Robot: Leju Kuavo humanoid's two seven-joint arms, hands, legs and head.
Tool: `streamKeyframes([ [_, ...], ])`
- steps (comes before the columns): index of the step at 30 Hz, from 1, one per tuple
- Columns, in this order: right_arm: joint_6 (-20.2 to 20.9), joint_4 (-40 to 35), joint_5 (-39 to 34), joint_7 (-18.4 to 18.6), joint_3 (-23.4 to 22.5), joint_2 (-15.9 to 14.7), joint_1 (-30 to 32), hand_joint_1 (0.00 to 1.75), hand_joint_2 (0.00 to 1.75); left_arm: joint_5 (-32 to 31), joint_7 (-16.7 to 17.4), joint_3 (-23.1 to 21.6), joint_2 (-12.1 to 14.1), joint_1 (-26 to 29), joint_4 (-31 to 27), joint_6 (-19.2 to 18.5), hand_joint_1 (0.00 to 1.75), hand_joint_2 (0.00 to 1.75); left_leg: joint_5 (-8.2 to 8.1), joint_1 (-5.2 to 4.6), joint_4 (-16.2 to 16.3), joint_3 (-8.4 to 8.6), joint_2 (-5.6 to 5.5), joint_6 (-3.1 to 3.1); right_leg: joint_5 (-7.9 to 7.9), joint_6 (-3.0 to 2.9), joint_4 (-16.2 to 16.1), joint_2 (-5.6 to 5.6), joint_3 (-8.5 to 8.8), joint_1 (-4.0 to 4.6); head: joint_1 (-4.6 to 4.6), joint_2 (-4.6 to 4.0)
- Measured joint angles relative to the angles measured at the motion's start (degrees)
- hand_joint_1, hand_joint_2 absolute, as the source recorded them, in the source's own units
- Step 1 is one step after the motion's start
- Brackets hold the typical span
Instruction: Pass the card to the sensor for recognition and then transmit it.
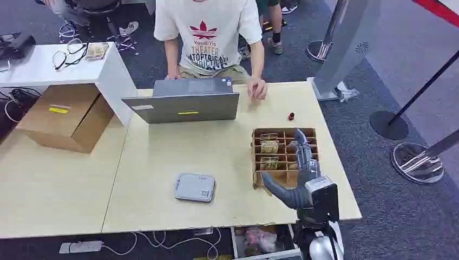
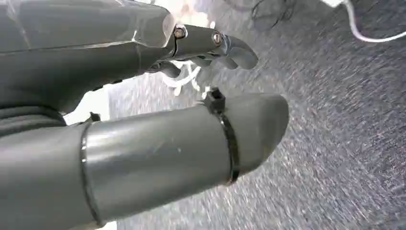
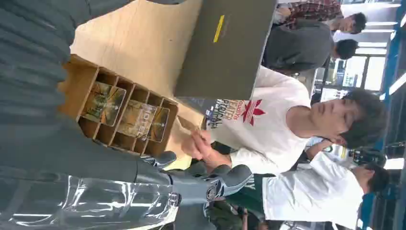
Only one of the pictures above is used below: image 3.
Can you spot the person's right hand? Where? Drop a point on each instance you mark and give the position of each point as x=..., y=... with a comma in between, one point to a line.
x=199, y=136

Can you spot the person's left hand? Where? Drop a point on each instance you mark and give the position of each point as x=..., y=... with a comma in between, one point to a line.
x=203, y=154

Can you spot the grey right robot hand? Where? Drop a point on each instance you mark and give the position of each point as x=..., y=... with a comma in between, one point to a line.
x=79, y=177

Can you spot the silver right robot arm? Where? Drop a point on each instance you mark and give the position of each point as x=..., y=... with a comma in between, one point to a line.
x=28, y=54

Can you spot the brown sleeved trading card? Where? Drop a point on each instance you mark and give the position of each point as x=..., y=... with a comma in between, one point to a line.
x=136, y=119
x=160, y=125
x=103, y=103

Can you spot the person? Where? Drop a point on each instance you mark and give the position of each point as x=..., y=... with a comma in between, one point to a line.
x=317, y=12
x=298, y=46
x=272, y=127
x=314, y=193

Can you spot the grey laptop with yellow sticker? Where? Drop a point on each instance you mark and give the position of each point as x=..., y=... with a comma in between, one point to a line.
x=222, y=57

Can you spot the wooden card sorting box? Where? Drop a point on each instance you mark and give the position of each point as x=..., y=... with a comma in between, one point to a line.
x=74, y=85

